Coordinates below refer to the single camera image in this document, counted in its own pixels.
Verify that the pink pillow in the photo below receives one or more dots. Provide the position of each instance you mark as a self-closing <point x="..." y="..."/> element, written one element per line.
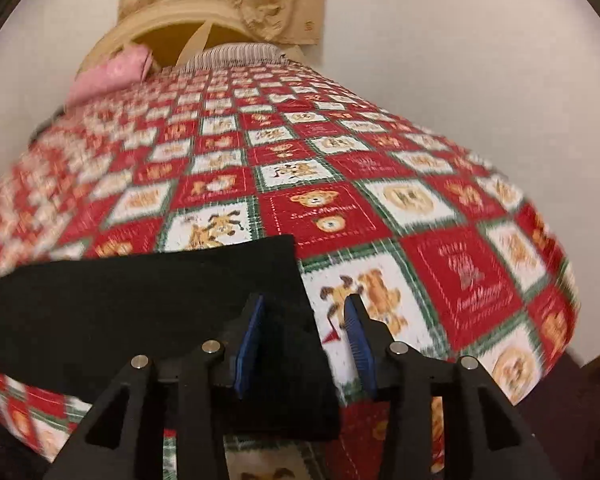
<point x="111" y="74"/>

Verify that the striped pillow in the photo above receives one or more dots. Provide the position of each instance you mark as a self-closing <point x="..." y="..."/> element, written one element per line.
<point x="230" y="54"/>

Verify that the black pants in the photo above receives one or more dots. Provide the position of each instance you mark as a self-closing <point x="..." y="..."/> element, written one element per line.
<point x="130" y="300"/>

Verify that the cream wooden headboard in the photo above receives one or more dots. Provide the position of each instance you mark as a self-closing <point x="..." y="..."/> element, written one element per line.
<point x="175" y="22"/>

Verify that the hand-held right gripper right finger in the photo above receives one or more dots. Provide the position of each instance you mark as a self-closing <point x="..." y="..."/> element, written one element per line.
<point x="358" y="345"/>

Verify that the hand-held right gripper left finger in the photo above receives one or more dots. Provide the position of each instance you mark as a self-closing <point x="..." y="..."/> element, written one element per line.
<point x="249" y="340"/>

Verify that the red printed bear blanket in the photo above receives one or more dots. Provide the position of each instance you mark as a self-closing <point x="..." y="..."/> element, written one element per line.
<point x="430" y="260"/>

